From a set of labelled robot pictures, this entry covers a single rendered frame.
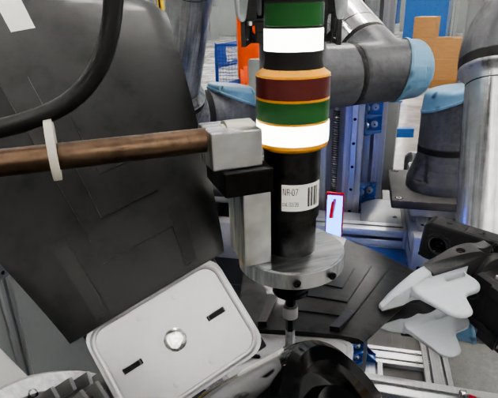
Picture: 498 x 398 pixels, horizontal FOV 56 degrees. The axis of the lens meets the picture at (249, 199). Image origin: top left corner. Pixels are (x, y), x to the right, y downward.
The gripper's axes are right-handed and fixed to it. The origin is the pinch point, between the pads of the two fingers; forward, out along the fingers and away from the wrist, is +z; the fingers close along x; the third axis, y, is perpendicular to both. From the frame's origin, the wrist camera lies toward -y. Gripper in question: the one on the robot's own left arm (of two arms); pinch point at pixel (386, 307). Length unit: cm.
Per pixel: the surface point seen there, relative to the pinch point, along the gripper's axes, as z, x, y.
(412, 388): -21.1, 33.9, -13.5
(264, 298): 10.0, -0.4, -4.6
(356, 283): 0.7, -0.1, -3.8
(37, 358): 39, 60, -71
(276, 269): 13.8, -11.2, 5.1
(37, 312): 37, 49, -74
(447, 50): -637, 123, -652
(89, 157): 23.4, -18.8, 2.2
